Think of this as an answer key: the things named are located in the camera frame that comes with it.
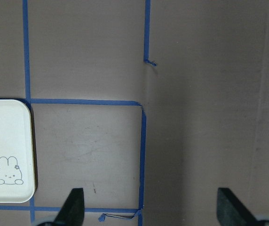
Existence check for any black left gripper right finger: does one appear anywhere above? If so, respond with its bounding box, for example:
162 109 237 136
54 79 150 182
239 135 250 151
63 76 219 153
216 187 269 226

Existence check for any cream bunny tray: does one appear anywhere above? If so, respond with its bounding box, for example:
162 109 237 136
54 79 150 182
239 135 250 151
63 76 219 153
0 99 36 203

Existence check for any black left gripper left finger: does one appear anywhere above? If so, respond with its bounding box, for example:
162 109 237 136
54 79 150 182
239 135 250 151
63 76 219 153
53 188 85 226

